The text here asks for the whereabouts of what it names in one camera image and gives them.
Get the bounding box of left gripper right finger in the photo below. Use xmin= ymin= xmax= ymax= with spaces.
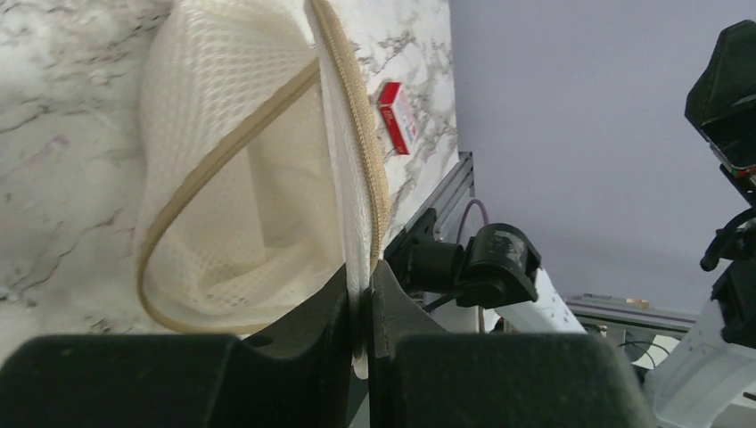
xmin=368 ymin=261 xmax=653 ymax=427

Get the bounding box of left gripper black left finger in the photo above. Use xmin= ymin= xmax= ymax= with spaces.
xmin=1 ymin=269 xmax=351 ymax=427

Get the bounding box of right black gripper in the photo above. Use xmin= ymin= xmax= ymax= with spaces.
xmin=685 ymin=20 xmax=755 ymax=206

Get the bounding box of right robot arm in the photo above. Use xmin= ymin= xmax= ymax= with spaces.
xmin=366 ymin=207 xmax=755 ymax=427

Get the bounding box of small red box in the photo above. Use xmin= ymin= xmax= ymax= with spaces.
xmin=378 ymin=81 xmax=419 ymax=155

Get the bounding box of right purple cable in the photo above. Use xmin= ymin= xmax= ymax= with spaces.
xmin=455 ymin=197 xmax=491 ymax=244

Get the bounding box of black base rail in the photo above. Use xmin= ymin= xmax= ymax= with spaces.
xmin=384 ymin=152 xmax=474 ymax=245

